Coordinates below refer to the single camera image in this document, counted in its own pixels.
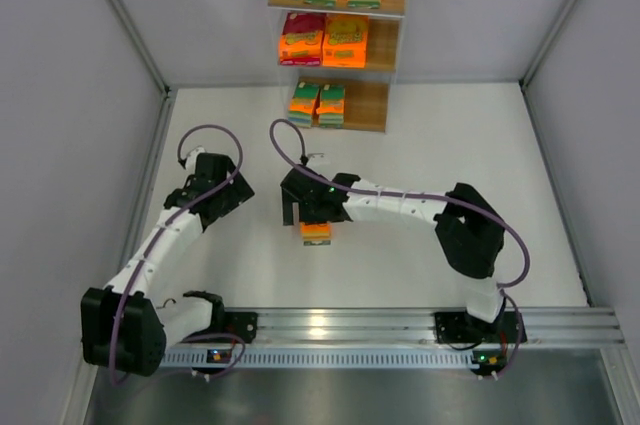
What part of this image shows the orange Scrub Daddy box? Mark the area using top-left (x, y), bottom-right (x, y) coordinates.
top-left (322, 14), bottom-right (369, 69)

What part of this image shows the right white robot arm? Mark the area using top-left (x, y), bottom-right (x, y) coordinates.
top-left (280, 167), bottom-right (506, 346)

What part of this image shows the orange yellow sponge pack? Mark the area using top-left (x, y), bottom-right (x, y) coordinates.
top-left (300, 223), bottom-right (332, 246)

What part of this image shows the small green orange sponge pack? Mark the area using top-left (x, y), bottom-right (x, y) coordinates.
top-left (316, 84), bottom-right (346, 128)

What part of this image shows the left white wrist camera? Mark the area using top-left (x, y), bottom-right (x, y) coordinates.
top-left (180, 146), bottom-right (206, 170)

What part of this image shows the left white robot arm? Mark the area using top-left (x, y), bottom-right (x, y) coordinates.
top-left (80, 147), bottom-right (255, 377)

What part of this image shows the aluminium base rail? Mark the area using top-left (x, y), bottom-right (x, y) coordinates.
top-left (79, 305), bottom-right (626, 370)

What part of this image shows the clear acrylic shelf unit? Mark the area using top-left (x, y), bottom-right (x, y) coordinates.
top-left (266, 0), bottom-right (409, 132)

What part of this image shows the pink Scrub Mommy box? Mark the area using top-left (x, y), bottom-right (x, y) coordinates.
top-left (278, 11), bottom-right (326, 67)

